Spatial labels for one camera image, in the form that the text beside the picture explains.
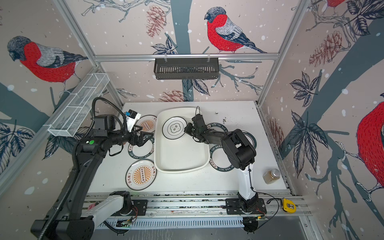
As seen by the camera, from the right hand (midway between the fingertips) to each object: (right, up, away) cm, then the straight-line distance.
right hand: (183, 129), depth 98 cm
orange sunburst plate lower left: (-23, -25, -14) cm, 37 cm away
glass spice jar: (+47, -22, -23) cm, 57 cm away
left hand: (-16, +2, -28) cm, 32 cm away
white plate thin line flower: (-7, +1, +3) cm, 8 cm away
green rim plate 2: (+23, -20, -5) cm, 31 cm away
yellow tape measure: (+54, -36, -26) cm, 70 cm away
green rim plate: (+24, +1, +9) cm, 26 cm away
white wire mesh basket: (-54, +7, -26) cm, 60 cm away
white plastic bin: (-3, -16, -5) cm, 17 cm away
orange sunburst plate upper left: (-28, +4, +12) cm, 30 cm away
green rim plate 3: (-26, -14, -5) cm, 30 cm away
